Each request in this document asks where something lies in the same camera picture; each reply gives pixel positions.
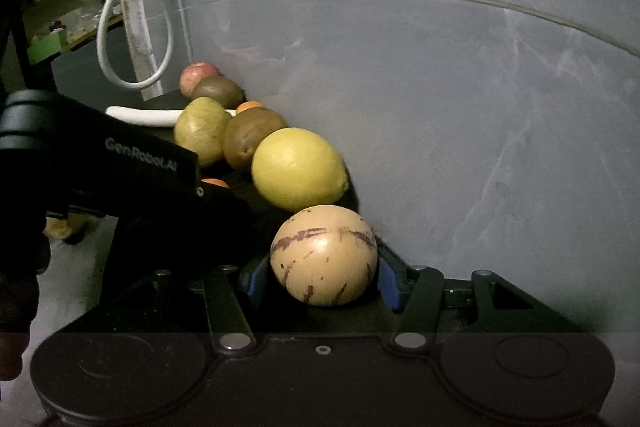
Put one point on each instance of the large brown round fruit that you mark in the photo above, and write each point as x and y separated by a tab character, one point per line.
250	143

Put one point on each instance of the small orange tangerine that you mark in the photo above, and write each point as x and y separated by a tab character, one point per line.
250	106
215	183

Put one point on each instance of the green-yellow pear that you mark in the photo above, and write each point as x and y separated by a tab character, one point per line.
201	137

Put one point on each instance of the brown kiwi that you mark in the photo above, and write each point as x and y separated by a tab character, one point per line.
217	91

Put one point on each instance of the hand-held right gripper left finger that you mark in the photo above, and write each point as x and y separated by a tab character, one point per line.
255	283

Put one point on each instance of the yellow floor object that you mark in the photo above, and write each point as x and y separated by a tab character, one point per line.
65	228

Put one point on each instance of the red apple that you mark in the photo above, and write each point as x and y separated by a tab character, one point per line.
197	76

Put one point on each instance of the white plastic tube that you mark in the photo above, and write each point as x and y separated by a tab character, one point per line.
145	116

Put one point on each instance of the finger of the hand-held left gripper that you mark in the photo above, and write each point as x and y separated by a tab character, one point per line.
225	209

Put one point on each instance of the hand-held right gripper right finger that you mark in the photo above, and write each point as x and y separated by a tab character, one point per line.
390	281

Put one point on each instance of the beige purple-striped pepino melon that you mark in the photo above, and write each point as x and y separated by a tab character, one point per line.
324	254

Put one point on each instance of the green plastic box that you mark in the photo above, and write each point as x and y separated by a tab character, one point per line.
47	44

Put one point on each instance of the person's left hand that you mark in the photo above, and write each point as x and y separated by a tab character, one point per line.
10	357

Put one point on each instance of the yellow lemon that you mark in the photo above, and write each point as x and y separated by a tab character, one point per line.
299	169

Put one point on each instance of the beige door frame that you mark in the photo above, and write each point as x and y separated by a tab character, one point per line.
135	7

